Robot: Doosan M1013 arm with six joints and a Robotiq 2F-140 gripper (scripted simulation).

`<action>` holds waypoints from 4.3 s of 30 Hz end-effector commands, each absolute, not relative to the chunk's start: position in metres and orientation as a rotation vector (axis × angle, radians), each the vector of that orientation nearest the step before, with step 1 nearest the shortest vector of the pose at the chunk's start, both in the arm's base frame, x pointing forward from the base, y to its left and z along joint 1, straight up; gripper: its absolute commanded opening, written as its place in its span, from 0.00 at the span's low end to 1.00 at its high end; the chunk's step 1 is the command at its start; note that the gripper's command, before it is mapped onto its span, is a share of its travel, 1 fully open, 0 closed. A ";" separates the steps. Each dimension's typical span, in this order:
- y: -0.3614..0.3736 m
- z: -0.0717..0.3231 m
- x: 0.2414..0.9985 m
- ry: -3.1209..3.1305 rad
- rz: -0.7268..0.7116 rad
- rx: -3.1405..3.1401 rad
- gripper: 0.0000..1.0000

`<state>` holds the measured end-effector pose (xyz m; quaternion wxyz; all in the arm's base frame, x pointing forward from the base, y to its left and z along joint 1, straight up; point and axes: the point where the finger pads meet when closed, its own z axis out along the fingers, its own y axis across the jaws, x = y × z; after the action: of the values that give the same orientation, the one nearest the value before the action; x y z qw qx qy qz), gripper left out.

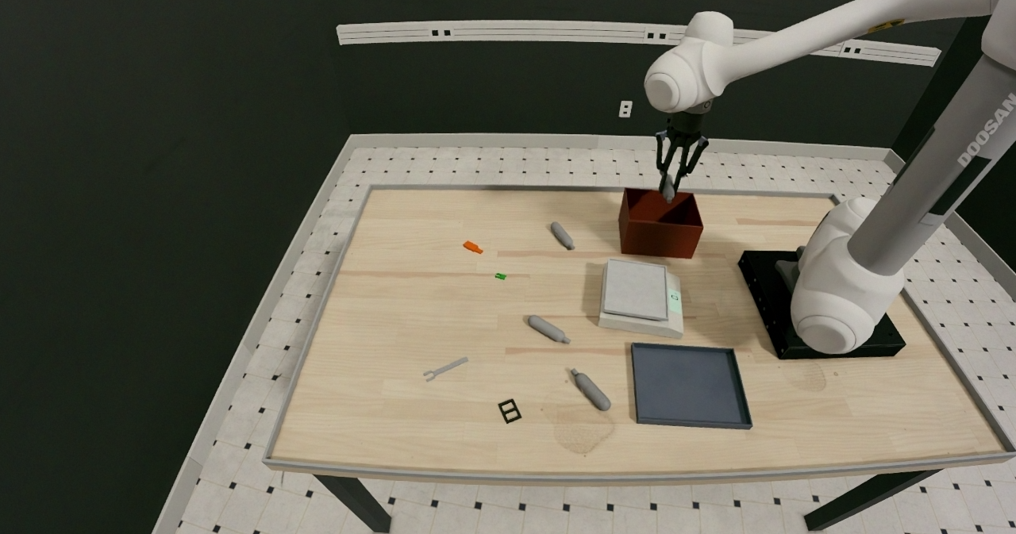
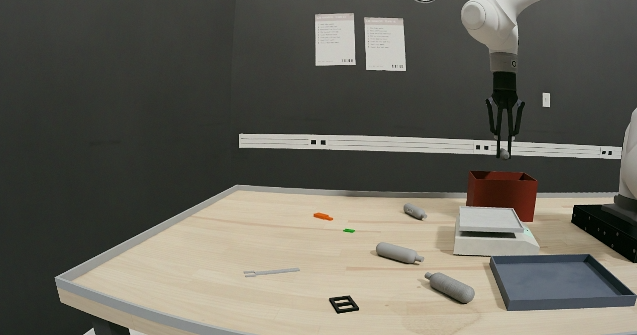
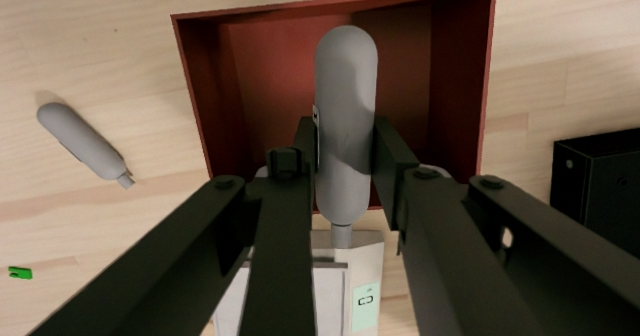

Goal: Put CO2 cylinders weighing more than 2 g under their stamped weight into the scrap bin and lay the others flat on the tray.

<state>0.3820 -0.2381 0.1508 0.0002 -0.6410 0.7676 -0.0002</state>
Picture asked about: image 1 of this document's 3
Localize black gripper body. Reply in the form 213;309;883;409
666;111;706;148

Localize white digital scale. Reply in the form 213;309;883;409
598;258;683;339

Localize black rectangular buckle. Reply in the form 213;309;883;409
498;398;522;424

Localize grey table edge trim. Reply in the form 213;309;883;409
261;184;1016;482

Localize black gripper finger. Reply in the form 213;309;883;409
673;136;709;196
656;130;681;194

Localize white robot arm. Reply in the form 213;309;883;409
644;0;1016;354

